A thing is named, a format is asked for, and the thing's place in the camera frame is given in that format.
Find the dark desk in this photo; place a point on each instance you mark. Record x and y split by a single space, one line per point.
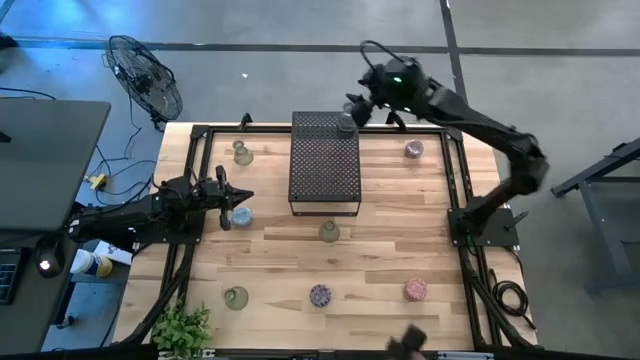
35 320

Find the white paper box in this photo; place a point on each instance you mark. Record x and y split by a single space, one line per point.
117 251

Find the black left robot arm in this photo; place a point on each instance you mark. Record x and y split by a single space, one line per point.
125 217

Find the blue patterned candle tin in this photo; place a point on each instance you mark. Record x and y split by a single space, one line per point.
242 217

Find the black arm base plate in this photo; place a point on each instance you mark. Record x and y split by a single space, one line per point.
497 232
192 236

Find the round black device with light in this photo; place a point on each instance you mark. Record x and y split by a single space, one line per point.
48 261

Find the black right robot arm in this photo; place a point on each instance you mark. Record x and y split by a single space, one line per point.
480 125

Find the black keyboard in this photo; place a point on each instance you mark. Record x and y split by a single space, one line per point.
7 275

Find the black perforated metal rack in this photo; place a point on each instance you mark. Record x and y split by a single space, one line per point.
325 165

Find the dark swirl-patterned candle tin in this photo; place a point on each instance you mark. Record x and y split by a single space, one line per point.
320 295

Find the purple patterned candle tin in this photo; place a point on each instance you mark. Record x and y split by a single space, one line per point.
414 149

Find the yellow power plug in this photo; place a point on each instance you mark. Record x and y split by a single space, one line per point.
98 181

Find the green leafy table plant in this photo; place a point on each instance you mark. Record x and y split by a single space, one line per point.
181 332

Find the black floor fan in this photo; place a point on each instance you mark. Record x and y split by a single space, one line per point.
145 80

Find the grey desk top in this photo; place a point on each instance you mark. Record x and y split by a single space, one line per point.
50 165

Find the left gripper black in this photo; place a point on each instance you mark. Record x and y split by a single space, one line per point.
215 194

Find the black table frame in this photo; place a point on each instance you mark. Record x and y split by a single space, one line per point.
270 130

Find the dark metal stand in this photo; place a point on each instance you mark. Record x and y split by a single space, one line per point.
600 200

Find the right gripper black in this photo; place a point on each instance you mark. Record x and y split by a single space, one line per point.
378 87

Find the white and yellow wipes canister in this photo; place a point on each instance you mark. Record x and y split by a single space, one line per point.
92 263

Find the blurry black device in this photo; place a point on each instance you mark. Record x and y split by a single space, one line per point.
407 342

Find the pink patterned candle tin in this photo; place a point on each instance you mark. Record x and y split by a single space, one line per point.
415 289

